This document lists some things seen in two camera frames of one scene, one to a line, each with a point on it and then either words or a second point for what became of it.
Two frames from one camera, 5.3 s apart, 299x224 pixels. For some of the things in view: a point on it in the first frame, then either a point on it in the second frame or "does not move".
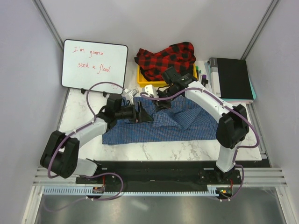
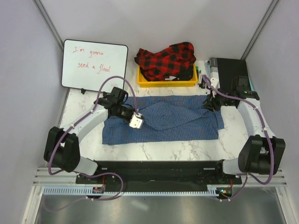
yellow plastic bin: x=143 y=82 does not move
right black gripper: x=160 y=105 → x=210 y=103
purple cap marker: x=204 y=81 → x=200 y=78
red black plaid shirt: x=181 y=56 does not move
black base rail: x=113 y=175 does not move
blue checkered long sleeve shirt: x=186 y=120 does not move
